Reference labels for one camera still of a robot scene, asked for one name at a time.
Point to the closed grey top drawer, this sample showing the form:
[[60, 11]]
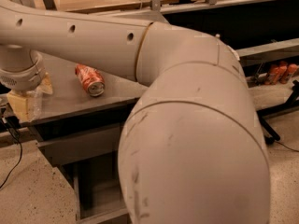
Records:
[[81, 146]]

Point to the black stand leg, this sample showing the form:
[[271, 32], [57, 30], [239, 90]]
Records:
[[278, 110]]

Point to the orange soda can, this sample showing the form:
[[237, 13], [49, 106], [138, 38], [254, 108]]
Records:
[[91, 80]]

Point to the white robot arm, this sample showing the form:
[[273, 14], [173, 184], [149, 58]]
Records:
[[192, 149]]

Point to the open grey middle drawer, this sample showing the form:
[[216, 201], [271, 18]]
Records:
[[97, 186]]

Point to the orange bottles group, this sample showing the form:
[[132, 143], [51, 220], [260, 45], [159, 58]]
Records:
[[281, 72]]

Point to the grey metal rail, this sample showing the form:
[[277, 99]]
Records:
[[269, 52]]

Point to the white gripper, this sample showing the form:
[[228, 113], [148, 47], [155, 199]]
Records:
[[22, 77]]

